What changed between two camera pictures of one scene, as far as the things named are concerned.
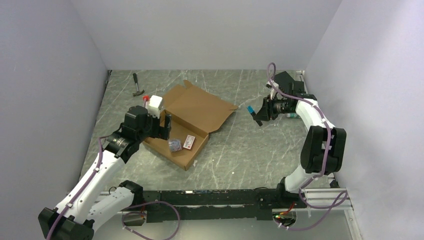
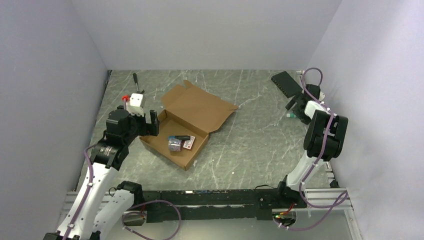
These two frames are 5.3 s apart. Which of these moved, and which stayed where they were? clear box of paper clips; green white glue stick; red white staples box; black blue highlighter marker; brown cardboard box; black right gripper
Moved: black blue highlighter marker; black right gripper
Stayed: brown cardboard box; clear box of paper clips; red white staples box; green white glue stick
